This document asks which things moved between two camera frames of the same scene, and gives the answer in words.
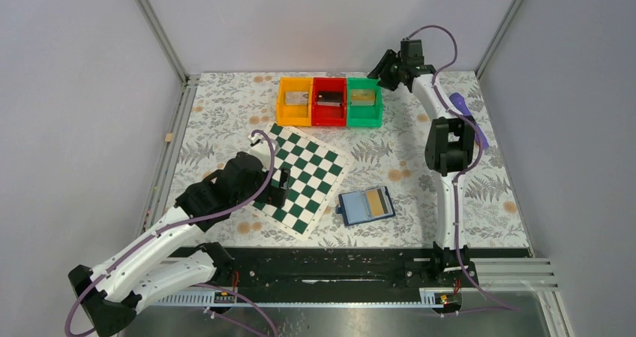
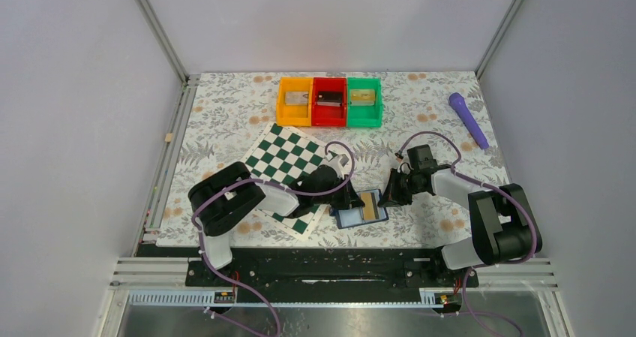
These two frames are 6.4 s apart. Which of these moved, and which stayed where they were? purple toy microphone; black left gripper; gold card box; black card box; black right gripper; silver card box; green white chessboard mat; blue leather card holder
Moved: black left gripper; black right gripper
Stayed: blue leather card holder; gold card box; purple toy microphone; silver card box; green white chessboard mat; black card box
